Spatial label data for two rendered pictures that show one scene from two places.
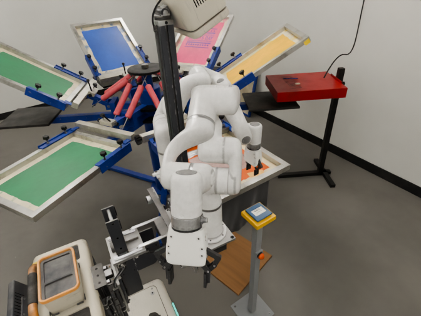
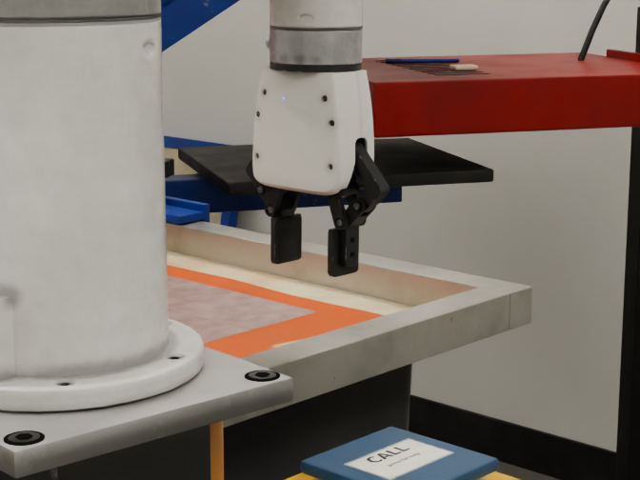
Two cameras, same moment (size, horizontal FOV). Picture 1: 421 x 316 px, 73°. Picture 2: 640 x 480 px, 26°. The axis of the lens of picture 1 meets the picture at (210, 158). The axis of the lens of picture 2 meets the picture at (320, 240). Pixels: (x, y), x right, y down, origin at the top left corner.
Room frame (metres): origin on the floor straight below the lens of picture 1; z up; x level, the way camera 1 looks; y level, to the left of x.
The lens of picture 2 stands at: (0.20, 0.06, 1.32)
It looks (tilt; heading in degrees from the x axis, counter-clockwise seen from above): 12 degrees down; 345
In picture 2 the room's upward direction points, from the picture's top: straight up
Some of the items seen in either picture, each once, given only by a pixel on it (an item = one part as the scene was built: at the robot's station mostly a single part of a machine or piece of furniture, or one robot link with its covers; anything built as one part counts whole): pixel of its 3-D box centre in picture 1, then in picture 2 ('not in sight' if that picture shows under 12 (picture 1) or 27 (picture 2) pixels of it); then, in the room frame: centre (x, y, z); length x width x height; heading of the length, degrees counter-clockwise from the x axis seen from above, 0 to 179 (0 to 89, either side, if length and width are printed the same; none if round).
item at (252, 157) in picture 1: (253, 153); (315, 120); (1.29, -0.23, 1.18); 0.10 x 0.08 x 0.11; 32
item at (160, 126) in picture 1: (165, 135); not in sight; (1.20, 0.21, 1.37); 0.13 x 0.10 x 0.16; 12
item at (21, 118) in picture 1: (81, 116); not in sight; (2.48, 1.19, 0.91); 1.34 x 0.41 x 0.08; 92
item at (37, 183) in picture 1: (71, 145); not in sight; (1.70, 0.95, 1.05); 1.08 x 0.61 x 0.23; 152
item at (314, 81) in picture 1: (303, 86); (490, 90); (2.55, -0.90, 1.06); 0.61 x 0.46 x 0.12; 92
